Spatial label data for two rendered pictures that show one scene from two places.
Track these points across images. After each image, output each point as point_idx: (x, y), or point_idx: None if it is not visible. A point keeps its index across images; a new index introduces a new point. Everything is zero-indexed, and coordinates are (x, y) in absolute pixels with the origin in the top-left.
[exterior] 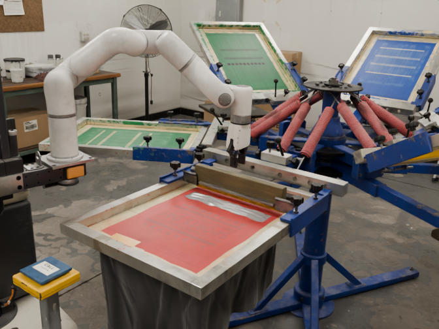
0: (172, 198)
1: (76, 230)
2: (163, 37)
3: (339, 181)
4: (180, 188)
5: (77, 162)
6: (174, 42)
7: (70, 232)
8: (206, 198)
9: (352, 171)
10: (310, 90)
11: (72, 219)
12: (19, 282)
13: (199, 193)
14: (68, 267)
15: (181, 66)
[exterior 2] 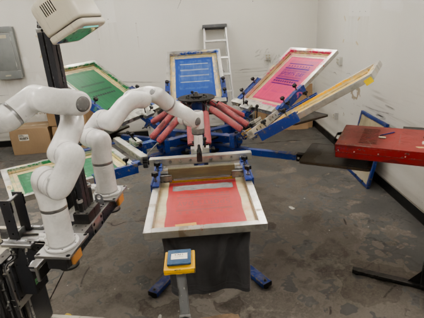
0: (168, 195)
1: (160, 231)
2: (158, 91)
3: (247, 151)
4: (163, 188)
5: (122, 192)
6: (164, 93)
7: (154, 235)
8: (188, 187)
9: (229, 145)
10: (182, 103)
11: (145, 228)
12: (172, 270)
13: (179, 186)
14: (190, 250)
15: (170, 107)
